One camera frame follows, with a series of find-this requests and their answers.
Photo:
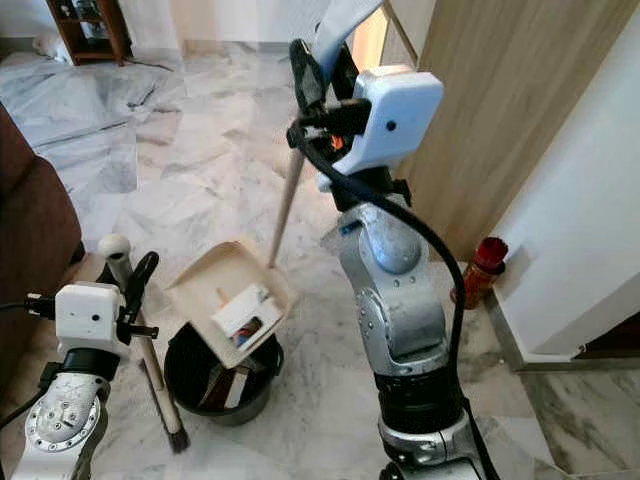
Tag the white printed card box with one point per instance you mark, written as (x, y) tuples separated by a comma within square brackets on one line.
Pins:
[(245, 315)]

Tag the white crumpled cloth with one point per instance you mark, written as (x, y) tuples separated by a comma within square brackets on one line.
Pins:
[(52, 45)]

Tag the black round waste bin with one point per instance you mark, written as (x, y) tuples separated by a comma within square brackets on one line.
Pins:
[(190, 395)]

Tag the dark brown sofa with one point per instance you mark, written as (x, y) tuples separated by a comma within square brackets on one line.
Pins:
[(35, 250)]

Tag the light wooden cabinet panel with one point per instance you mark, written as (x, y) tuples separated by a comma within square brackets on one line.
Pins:
[(510, 100)]

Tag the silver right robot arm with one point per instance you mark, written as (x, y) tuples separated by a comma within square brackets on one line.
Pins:
[(400, 300)]

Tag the dark wooden shelf unit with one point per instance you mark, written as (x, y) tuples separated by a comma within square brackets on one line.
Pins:
[(115, 30)]

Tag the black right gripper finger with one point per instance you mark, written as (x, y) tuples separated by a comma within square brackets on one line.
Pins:
[(345, 75), (305, 80)]

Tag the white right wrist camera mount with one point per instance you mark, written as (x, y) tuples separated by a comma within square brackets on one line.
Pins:
[(395, 110)]

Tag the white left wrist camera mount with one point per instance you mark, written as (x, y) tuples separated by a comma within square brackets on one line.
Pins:
[(88, 315)]

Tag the red plastic bottle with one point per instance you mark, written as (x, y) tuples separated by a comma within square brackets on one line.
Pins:
[(482, 275)]

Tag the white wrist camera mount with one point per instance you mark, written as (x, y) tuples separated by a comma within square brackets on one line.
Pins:
[(395, 110), (88, 315)]

